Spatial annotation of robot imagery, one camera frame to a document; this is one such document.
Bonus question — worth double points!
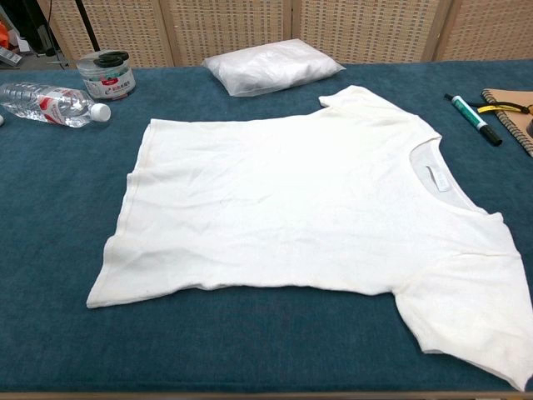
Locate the woven wooden folding screen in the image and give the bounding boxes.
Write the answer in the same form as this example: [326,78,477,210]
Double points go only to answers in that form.
[36,0,533,68]

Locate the white t-shirt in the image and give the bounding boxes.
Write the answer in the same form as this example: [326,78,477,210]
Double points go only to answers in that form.
[86,84,533,393]

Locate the green white marker pen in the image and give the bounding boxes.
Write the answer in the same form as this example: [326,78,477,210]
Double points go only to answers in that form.
[443,92,504,148]

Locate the white plastic bag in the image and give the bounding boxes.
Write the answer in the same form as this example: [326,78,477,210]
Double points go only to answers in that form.
[202,38,346,98]

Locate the white grey box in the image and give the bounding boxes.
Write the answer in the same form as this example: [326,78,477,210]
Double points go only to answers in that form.
[0,45,22,68]

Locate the teal blue table mat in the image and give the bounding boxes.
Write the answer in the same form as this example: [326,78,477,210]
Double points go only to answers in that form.
[0,59,533,395]

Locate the clear plastic water bottle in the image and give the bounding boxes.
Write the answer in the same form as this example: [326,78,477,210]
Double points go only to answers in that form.
[0,82,112,129]

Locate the clear round plastic jar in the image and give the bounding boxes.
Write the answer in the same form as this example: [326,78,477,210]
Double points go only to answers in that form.
[76,50,137,101]

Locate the black-handled scissors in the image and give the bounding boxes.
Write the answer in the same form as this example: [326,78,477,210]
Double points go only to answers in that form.
[46,50,131,68]

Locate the black tripod stand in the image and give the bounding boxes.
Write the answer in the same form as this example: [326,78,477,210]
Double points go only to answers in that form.
[72,0,102,53]

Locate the brown spiral notebook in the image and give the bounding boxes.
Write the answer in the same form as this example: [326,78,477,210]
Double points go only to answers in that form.
[481,87,533,158]

